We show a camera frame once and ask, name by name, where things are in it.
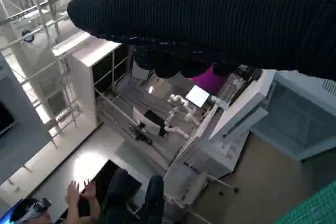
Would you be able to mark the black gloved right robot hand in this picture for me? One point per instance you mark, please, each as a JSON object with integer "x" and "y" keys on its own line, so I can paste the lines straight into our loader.
{"x": 210, "y": 19}

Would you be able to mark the purple object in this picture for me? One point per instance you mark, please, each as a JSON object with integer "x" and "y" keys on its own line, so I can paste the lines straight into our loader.
{"x": 207, "y": 82}

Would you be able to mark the bright tablet screen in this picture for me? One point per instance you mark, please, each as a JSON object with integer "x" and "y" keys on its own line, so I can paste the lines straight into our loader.
{"x": 198, "y": 96}

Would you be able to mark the white chest freezer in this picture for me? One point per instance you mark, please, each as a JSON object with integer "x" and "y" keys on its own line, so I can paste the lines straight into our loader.
{"x": 236, "y": 119}

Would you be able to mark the black flat panel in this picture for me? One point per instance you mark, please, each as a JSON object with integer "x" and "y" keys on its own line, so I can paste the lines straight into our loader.
{"x": 157, "y": 124}

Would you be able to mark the white board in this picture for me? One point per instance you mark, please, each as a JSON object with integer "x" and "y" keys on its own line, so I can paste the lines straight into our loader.
{"x": 139, "y": 119}

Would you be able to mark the white vented freezer cabinet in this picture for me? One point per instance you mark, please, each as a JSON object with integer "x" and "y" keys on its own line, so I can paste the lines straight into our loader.
{"x": 302, "y": 119}

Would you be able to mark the white shelf cabinet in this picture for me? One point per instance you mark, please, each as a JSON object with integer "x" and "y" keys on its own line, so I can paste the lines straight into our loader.
{"x": 81, "y": 85}

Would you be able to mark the white wheeled stand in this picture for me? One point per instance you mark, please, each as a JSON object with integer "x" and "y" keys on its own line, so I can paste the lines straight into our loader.
{"x": 189, "y": 182}

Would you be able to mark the green cutting mat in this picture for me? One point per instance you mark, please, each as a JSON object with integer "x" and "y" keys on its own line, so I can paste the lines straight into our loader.
{"x": 323, "y": 208}

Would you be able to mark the person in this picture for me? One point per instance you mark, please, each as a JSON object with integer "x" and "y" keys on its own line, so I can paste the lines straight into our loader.
{"x": 78, "y": 208}

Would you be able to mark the VR headset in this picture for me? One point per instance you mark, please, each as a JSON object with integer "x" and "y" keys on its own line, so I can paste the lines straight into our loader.
{"x": 39, "y": 205}

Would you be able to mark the computer monitor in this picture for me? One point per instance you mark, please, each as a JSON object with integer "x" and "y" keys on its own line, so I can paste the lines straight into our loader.
{"x": 8, "y": 213}

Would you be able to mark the white metal pipe frame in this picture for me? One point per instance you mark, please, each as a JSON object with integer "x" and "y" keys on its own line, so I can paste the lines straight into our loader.
{"x": 15, "y": 41}

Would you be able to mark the grey wall cabinet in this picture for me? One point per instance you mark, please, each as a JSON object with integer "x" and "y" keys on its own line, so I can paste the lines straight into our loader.
{"x": 26, "y": 108}

